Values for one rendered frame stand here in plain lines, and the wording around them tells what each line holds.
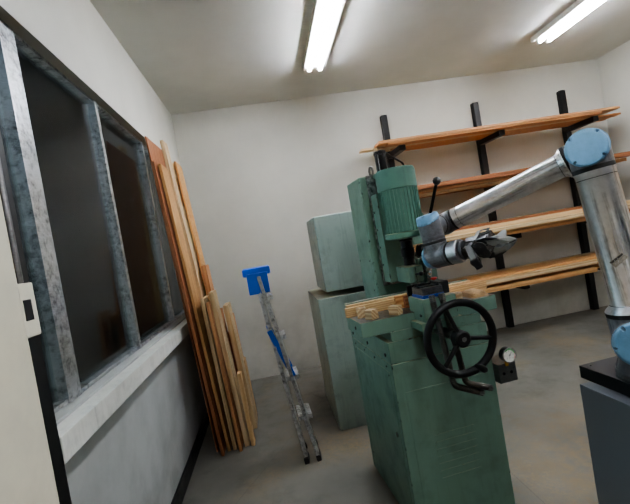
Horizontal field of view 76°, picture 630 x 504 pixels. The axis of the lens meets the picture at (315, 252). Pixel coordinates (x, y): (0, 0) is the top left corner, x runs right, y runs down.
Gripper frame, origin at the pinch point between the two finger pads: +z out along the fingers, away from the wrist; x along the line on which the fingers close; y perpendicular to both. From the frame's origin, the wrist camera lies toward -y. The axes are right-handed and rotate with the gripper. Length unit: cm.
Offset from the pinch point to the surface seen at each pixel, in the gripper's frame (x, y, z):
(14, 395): -70, -114, -3
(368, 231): -15, 16, -70
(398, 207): -21, 14, -44
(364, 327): 1, -33, -52
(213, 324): -17, -38, -181
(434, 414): 47, -38, -48
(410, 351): 21, -28, -47
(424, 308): 7.8, -18.6, -34.1
